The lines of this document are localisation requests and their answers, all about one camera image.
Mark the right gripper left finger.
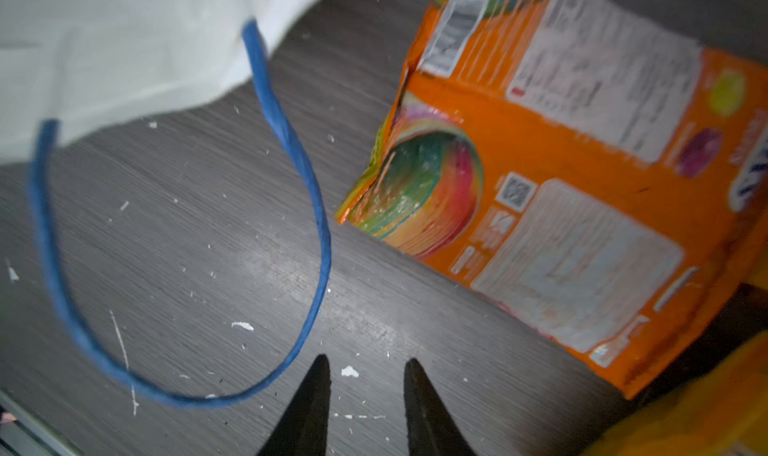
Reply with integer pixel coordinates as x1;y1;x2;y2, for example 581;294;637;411
257;354;331;456

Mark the orange Fox's candy bag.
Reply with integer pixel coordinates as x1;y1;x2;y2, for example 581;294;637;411
336;0;767;398

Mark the blue checkered paper bag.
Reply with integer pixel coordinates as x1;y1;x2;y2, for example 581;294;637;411
0;0;334;410

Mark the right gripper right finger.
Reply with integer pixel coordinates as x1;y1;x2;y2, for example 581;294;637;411
404;358;476;456

